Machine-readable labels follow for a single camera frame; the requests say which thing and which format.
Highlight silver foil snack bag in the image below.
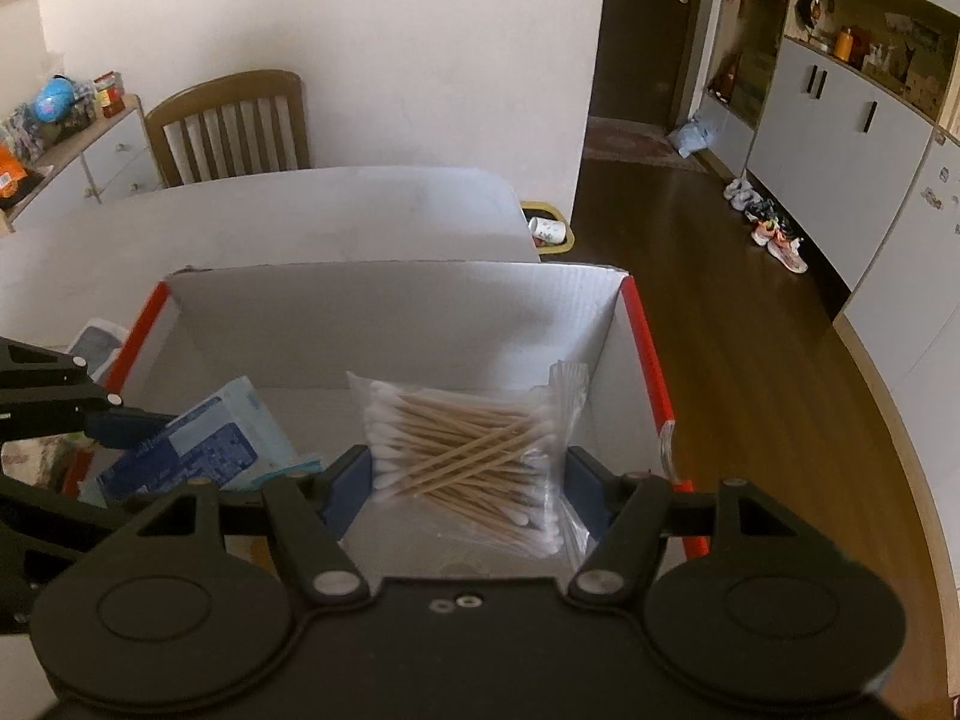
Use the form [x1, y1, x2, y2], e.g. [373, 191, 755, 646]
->
[2, 434, 96, 497]

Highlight red sauce jar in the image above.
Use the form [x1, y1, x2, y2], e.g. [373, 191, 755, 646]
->
[94, 71, 125, 119]

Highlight pink sneakers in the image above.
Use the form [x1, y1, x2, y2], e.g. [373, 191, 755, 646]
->
[752, 218, 809, 275]

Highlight orange snack bag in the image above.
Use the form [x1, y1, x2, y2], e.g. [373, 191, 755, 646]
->
[0, 145, 37, 203]

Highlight yellow waste bin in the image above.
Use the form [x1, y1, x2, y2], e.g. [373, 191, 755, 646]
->
[521, 200, 576, 257]

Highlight white side cabinet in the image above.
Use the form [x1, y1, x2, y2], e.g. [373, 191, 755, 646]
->
[2, 94, 164, 232]

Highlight grey wall cabinet unit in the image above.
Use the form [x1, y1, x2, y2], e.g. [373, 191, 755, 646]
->
[729, 0, 958, 661]

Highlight blue wet wipe pack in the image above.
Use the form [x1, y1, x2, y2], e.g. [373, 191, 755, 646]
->
[80, 377, 322, 505]

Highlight white tissue pack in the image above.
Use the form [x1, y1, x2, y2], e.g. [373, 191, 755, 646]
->
[67, 317, 128, 383]

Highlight wooden chair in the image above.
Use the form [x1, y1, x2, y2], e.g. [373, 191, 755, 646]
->
[145, 70, 311, 187]

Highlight red cardboard shoe box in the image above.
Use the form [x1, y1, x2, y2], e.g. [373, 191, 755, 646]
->
[83, 262, 675, 578]

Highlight cotton swab bag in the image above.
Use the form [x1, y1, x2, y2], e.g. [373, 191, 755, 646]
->
[348, 361, 589, 559]

